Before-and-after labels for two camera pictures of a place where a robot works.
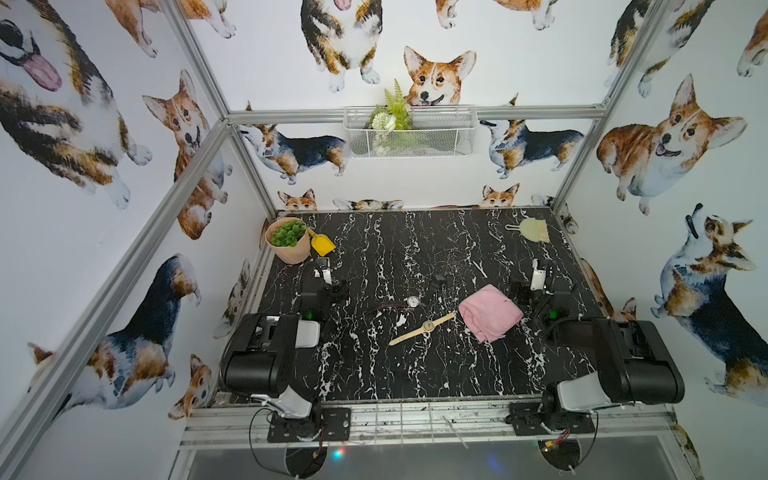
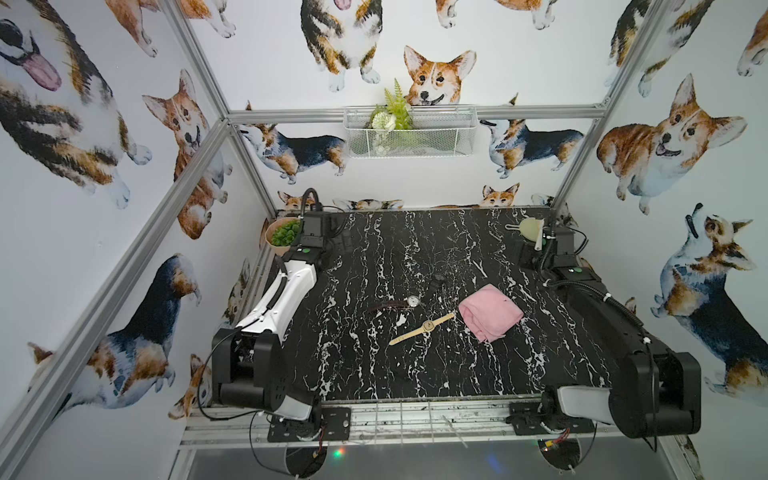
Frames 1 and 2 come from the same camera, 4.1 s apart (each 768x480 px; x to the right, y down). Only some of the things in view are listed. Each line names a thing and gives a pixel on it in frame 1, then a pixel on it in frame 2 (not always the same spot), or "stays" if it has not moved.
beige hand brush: [533, 229] stays
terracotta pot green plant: [288, 239] stays
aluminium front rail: [207, 426] stays
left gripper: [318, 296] -> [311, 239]
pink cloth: [490, 314] stays
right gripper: [533, 282] -> [528, 249]
